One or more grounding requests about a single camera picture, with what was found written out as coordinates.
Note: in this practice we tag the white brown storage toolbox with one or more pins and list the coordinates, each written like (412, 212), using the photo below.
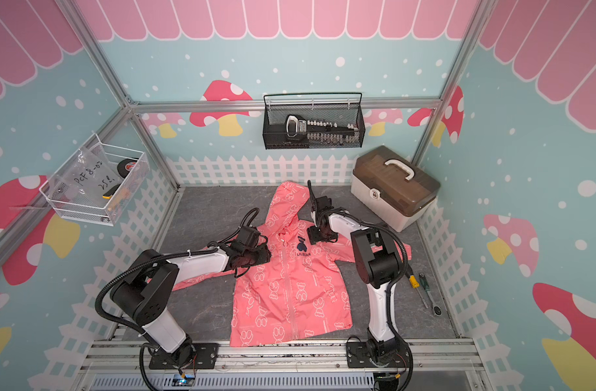
(393, 188)

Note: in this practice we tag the white wire basket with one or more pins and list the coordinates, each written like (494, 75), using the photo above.
(108, 215)

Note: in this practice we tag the black wire mesh basket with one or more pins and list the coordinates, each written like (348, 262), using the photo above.
(341, 107)

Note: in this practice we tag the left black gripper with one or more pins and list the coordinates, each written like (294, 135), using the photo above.
(264, 256)

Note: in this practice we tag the clear plastic labelled bag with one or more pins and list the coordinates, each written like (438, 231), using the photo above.
(86, 177)

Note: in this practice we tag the socket wrench set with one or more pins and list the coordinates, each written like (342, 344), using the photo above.
(310, 134)

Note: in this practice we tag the yellow black screwdriver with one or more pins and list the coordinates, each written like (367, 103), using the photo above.
(415, 285)

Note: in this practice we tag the yellow black tool in basket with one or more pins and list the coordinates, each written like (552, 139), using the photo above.
(111, 192)

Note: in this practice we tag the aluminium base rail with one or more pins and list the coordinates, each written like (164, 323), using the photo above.
(439, 364)

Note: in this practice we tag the black tape roll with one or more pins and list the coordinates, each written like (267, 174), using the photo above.
(125, 166)

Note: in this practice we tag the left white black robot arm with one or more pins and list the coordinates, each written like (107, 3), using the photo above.
(138, 297)

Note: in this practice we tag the pink child rain jacket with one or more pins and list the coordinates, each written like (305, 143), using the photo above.
(300, 293)

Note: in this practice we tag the green handled wrench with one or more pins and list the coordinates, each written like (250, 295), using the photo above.
(437, 311)

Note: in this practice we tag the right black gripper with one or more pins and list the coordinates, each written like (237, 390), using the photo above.
(312, 236)

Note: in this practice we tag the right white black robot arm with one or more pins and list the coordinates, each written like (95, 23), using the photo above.
(381, 261)

